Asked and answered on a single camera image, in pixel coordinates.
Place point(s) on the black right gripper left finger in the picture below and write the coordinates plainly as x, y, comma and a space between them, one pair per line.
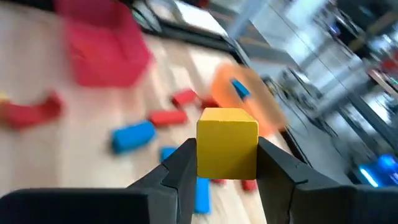
155, 199

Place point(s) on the white pillar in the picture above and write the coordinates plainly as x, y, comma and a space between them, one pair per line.
245, 18

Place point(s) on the blue lit device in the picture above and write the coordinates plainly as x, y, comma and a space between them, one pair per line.
379, 171

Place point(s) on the yellow cube block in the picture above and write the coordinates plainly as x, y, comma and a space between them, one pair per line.
227, 149

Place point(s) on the blue rectangular block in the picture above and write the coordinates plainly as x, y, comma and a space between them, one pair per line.
241, 89
202, 196
166, 152
133, 137

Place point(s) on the red plastic bin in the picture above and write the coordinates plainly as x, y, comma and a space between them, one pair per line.
102, 49

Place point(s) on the orange plastic bin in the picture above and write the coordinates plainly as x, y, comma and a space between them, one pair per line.
264, 109

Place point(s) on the white paper booklet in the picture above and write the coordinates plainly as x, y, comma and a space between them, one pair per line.
199, 15

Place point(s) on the red arch block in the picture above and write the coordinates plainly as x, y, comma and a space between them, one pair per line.
28, 115

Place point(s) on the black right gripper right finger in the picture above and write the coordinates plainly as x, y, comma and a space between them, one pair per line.
295, 199

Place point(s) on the red rectangular block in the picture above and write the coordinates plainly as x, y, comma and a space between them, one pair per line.
168, 118
184, 97
248, 185
218, 181

